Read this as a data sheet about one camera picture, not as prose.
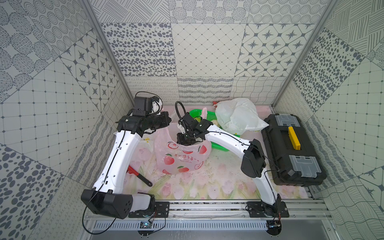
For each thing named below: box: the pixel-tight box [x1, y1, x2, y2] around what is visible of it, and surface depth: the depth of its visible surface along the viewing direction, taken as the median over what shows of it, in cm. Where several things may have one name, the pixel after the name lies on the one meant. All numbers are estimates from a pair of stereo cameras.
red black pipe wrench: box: [126, 165, 153, 187], surface depth 87 cm
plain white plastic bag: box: [215, 97, 270, 136], surface depth 97 cm
